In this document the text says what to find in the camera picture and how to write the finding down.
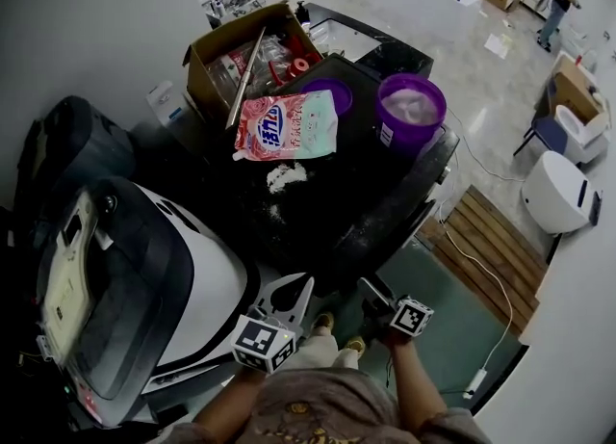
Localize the red plastic parts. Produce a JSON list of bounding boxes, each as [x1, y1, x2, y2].
[[268, 33, 323, 83]]

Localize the person's beige trousers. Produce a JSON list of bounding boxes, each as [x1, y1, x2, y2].
[[287, 325, 362, 372]]

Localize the purple bucket lid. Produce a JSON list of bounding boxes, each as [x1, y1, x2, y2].
[[299, 76, 354, 118]]

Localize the wooden slat mat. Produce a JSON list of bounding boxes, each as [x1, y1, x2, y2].
[[417, 184, 551, 337]]

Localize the black rounded appliance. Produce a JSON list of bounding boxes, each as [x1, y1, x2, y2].
[[13, 94, 139, 222]]

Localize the spilled white powder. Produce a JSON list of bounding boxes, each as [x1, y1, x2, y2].
[[265, 161, 309, 196]]

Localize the white soap dispenser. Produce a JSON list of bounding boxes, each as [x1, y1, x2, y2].
[[145, 79, 188, 128]]

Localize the person's left forearm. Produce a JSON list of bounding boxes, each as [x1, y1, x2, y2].
[[191, 363, 273, 427]]

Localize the black sink counter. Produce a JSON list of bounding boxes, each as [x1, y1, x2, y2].
[[301, 2, 435, 81]]

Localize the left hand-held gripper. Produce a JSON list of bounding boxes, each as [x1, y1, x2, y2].
[[230, 272, 317, 375]]

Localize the white power cable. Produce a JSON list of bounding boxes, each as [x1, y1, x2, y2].
[[435, 109, 526, 385]]

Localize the person's right forearm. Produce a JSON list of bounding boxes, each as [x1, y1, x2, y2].
[[384, 334, 449, 430]]

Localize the black washing machine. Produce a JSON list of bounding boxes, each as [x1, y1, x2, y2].
[[129, 52, 461, 295]]

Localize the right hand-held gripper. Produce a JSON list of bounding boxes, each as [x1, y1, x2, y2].
[[357, 276, 434, 345]]

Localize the large cardboard box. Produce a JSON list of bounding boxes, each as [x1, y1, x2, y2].
[[547, 55, 608, 126]]

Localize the clear plastic bottles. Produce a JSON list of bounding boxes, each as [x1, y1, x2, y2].
[[205, 36, 293, 96]]

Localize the white paper sheet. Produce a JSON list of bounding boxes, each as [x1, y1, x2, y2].
[[482, 33, 512, 61]]

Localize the metal rod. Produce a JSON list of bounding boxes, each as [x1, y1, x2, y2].
[[224, 26, 268, 131]]

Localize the open cardboard box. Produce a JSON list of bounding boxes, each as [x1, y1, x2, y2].
[[181, 0, 324, 121]]

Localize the green floor mat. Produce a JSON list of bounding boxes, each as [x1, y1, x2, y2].
[[346, 238, 526, 398]]

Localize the white and black appliance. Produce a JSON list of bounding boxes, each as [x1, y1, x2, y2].
[[34, 175, 262, 430]]

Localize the blue chair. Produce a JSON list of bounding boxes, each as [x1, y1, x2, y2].
[[511, 116, 570, 158]]

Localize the purple bucket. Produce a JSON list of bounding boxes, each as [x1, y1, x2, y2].
[[373, 72, 449, 158]]

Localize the pink detergent refill bag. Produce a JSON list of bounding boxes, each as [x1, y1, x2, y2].
[[232, 89, 341, 163]]

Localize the person's brown printed shirt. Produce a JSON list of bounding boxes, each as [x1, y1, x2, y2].
[[156, 367, 493, 444]]

